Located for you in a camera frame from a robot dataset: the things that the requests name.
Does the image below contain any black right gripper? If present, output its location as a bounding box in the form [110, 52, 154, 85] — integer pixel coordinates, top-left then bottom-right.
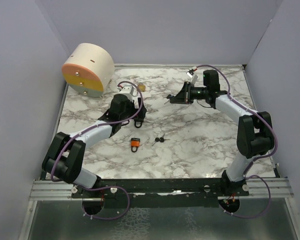
[170, 81, 209, 105]

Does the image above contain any orange black padlock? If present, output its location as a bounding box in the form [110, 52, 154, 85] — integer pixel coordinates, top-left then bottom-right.
[130, 137, 140, 153]

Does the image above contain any black head key bunch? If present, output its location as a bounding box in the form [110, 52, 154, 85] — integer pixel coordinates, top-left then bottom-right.
[165, 94, 174, 104]
[152, 134, 169, 146]

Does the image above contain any brass padlock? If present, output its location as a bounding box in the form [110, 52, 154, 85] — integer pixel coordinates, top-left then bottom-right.
[137, 84, 146, 92]

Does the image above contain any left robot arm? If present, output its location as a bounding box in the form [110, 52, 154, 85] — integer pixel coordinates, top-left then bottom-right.
[41, 94, 147, 198]

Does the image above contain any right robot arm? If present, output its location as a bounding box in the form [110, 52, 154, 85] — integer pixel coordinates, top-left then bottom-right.
[166, 67, 277, 196]

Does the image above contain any beige cylindrical drum box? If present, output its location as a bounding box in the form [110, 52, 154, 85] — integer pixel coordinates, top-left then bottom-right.
[61, 43, 115, 98]

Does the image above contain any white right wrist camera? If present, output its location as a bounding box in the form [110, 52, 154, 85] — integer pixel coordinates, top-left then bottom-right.
[186, 66, 198, 86]

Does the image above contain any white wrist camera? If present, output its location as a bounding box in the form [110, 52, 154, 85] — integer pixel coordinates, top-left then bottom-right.
[118, 84, 135, 97]
[186, 66, 198, 86]

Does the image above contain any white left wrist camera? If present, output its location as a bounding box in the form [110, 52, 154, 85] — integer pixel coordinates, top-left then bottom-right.
[118, 84, 135, 97]

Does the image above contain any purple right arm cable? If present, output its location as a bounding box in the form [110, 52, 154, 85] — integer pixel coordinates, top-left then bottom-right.
[197, 64, 278, 220]

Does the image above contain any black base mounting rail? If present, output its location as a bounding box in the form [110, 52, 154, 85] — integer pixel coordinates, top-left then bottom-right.
[72, 177, 249, 209]

